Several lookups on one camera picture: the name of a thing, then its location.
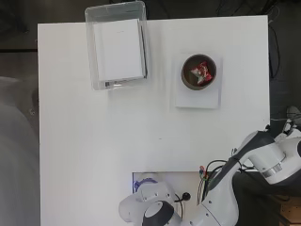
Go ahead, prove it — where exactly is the clear plastic box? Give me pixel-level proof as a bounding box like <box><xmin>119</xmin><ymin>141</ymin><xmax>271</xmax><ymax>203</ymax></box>
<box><xmin>84</xmin><ymin>0</ymin><xmax>150</xmax><ymax>92</ymax></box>

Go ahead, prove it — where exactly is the white hanging sheet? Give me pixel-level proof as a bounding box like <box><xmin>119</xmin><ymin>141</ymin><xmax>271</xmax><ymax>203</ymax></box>
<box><xmin>0</xmin><ymin>74</ymin><xmax>40</xmax><ymax>226</ymax></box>

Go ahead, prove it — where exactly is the red snack packet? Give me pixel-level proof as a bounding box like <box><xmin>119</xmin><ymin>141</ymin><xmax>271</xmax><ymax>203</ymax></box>
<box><xmin>190</xmin><ymin>60</ymin><xmax>214</xmax><ymax>87</ymax></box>

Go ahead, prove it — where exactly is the white flat box stand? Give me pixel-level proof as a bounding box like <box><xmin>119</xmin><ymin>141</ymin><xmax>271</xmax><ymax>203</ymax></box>
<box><xmin>173</xmin><ymin>53</ymin><xmax>224</xmax><ymax>110</ymax></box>
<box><xmin>92</xmin><ymin>18</ymin><xmax>146</xmax><ymax>83</ymax></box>

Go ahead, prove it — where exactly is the brown round tub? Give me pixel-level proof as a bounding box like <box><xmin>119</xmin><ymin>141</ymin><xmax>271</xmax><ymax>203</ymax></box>
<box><xmin>181</xmin><ymin>54</ymin><xmax>218</xmax><ymax>91</ymax></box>

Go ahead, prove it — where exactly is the book with dark cover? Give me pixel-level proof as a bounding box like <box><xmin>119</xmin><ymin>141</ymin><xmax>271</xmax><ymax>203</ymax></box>
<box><xmin>139</xmin><ymin>24</ymin><xmax>149</xmax><ymax>79</ymax></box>

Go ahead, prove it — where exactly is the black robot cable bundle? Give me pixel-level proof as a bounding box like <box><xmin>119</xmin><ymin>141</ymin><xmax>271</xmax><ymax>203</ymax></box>
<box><xmin>197</xmin><ymin>158</ymin><xmax>248</xmax><ymax>205</ymax></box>

